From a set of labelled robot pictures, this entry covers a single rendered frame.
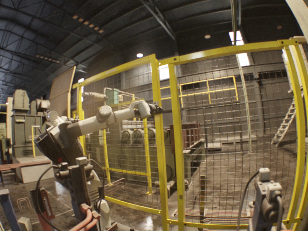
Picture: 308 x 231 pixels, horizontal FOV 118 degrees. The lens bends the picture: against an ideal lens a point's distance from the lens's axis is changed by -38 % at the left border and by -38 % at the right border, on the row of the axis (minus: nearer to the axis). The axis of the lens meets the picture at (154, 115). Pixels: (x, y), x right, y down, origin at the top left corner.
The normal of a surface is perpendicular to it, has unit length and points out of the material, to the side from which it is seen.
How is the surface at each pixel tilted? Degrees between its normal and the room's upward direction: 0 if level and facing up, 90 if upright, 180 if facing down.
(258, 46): 90
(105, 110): 57
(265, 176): 90
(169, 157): 90
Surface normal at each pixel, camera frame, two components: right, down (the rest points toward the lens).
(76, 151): 0.86, 0.12
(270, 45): -0.47, -0.04
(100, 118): 0.18, -0.62
